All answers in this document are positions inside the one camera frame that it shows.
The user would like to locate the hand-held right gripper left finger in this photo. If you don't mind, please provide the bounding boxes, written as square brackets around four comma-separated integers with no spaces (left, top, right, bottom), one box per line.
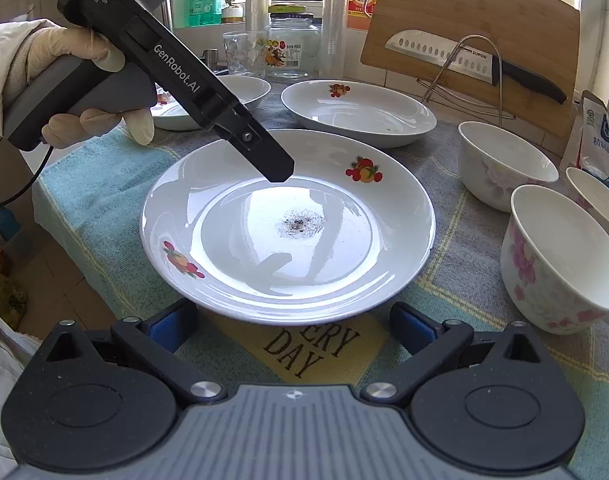
[43,300,227,407]

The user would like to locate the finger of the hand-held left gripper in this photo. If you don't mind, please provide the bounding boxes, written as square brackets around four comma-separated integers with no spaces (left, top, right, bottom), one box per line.
[204,102,295,183]

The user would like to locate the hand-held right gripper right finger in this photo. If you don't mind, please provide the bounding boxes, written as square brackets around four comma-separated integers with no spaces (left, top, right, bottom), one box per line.
[362,301,547,406]

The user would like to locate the white fruit print plate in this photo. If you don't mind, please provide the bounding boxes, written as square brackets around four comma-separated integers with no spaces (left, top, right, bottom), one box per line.
[149,75,272,132]
[140,129,437,325]
[281,80,438,149]

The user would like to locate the white floral bowl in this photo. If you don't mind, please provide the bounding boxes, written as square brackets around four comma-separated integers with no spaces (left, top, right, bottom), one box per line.
[501,184,609,334]
[458,121,560,213]
[565,166,609,243]

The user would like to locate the person's left forearm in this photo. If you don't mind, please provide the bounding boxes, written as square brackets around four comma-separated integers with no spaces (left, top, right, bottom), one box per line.
[0,19,41,137]

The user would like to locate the person's left hand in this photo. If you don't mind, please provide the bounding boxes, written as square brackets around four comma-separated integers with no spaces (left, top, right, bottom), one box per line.
[2,21,156,150]

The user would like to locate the patterned drinking glass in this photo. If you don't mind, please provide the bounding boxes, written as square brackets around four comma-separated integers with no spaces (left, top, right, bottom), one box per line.
[222,30,270,80]

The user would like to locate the glass jar with green lid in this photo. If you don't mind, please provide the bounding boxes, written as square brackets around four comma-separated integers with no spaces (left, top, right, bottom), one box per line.
[267,4,321,80]

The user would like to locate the grey teal checked towel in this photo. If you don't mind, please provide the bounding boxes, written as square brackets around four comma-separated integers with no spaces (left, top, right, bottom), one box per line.
[34,77,609,480]

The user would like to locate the clear plastic wrap roll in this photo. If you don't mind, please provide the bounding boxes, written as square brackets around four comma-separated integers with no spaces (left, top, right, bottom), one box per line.
[321,0,346,81]

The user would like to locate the green yellow bundle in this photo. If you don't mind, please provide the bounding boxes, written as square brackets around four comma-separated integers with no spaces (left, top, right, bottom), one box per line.
[0,245,30,332]

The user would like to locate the white jacket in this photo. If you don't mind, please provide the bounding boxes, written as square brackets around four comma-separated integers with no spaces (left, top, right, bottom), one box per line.
[0,307,44,480]

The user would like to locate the small blue container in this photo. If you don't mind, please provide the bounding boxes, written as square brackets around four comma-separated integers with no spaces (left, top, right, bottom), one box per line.
[0,207,21,241]

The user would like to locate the bamboo cutting board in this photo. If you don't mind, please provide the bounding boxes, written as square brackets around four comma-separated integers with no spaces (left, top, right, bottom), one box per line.
[359,0,582,139]

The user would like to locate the white blue salt bag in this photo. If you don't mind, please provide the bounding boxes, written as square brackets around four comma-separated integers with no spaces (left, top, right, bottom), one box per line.
[559,90,609,186]

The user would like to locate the black cable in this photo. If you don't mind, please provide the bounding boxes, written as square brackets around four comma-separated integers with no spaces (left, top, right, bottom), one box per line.
[0,146,54,212]

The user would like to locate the black handled kitchen knife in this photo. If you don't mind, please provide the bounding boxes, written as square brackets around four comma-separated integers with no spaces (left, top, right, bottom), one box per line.
[385,30,569,106]

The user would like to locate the metal wire rack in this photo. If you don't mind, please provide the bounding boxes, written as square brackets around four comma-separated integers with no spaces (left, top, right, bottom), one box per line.
[417,35,516,122]

